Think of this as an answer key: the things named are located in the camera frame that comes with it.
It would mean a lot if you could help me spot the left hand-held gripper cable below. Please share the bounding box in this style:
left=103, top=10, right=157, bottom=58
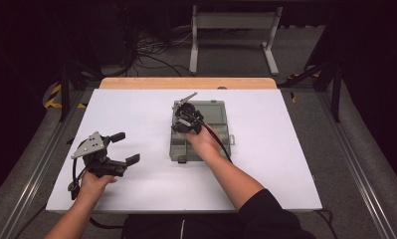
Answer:
left=67, top=157, right=88, bottom=201

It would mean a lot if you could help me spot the aluminium rail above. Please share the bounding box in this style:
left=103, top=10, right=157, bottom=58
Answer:
left=314, top=90, right=397, bottom=239
left=0, top=89, right=88, bottom=239

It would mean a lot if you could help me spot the black metal stand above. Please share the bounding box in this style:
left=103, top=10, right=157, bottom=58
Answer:
left=58, top=59, right=104, bottom=122
left=279, top=61, right=343, bottom=123

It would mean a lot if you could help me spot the person's black clothing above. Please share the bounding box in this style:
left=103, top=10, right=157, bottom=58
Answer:
left=122, top=188, right=317, bottom=239

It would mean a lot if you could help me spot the grey translucent compartment box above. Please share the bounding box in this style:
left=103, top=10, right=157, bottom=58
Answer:
left=168, top=99, right=236, bottom=164

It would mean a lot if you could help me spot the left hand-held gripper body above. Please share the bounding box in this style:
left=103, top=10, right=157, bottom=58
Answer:
left=70, top=130, right=129, bottom=178

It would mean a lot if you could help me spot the white table mat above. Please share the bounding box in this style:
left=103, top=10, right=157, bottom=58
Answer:
left=46, top=88, right=323, bottom=213

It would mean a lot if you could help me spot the bundle of black floor cables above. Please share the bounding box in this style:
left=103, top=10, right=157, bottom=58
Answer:
left=125, top=31, right=194, bottom=78

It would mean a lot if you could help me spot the white metal stand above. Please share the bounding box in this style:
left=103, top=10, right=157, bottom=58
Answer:
left=189, top=4, right=284, bottom=77

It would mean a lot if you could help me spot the hand-held gripper cable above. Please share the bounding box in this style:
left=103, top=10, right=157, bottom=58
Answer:
left=182, top=111, right=234, bottom=164
left=67, top=157, right=88, bottom=201

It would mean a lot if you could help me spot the right hand-held gripper cable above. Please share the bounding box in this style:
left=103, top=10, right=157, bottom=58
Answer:
left=182, top=111, right=234, bottom=164

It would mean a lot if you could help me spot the yellow black floor tape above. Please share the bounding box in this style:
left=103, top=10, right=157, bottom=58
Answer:
left=44, top=83, right=88, bottom=110
left=287, top=71, right=320, bottom=82

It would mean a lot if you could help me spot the person's left hand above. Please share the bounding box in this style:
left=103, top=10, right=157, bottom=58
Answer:
left=78, top=171, right=118, bottom=203

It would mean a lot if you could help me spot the wooden table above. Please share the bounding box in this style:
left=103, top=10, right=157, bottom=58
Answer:
left=99, top=77, right=279, bottom=90

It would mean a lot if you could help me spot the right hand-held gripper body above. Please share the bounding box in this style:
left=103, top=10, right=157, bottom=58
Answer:
left=171, top=92, right=205, bottom=135

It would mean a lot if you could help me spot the person's right hand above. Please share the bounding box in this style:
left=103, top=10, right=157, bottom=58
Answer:
left=185, top=123, right=224, bottom=160

